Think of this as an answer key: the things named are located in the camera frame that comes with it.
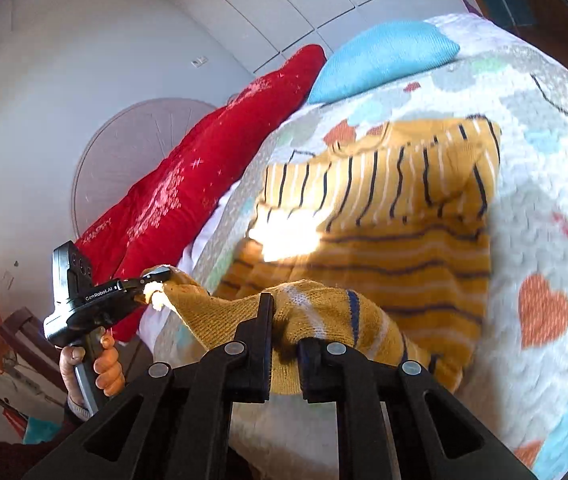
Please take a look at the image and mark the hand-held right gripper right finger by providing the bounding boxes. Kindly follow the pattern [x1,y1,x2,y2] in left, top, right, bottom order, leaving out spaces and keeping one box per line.
[297,338,539,480]

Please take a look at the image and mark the person's left forearm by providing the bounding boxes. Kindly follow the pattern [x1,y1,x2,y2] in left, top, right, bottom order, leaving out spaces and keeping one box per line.
[0,394,96,480]

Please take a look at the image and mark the yellow striped sweater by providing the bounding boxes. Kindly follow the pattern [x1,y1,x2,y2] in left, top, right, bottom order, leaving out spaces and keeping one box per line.
[151,116,503,395]

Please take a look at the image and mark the person's left hand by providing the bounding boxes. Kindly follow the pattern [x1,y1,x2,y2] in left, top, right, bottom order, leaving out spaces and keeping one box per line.
[60,334,125,398]

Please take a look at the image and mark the red embroidered quilt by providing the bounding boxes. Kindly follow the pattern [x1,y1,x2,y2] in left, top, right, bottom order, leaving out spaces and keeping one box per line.
[73,44,327,343]

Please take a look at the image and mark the blue pillow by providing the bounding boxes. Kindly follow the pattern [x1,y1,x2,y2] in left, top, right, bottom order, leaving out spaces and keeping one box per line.
[307,21,461,106]

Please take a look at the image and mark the round wall decoration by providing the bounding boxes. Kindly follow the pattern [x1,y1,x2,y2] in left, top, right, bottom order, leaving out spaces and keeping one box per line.
[71,98,221,239]

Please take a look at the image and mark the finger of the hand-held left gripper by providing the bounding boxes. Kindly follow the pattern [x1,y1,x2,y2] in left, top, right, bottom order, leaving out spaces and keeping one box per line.
[131,267,173,306]

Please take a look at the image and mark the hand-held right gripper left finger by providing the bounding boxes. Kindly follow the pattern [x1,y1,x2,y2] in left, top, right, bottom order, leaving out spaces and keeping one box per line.
[23,292,275,480]

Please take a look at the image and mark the heart patterned white blanket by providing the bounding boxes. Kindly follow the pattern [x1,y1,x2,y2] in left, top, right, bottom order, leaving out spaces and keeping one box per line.
[140,12,568,480]

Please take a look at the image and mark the wooden chair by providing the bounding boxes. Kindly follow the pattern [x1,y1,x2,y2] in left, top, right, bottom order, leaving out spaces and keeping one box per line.
[0,307,75,401]

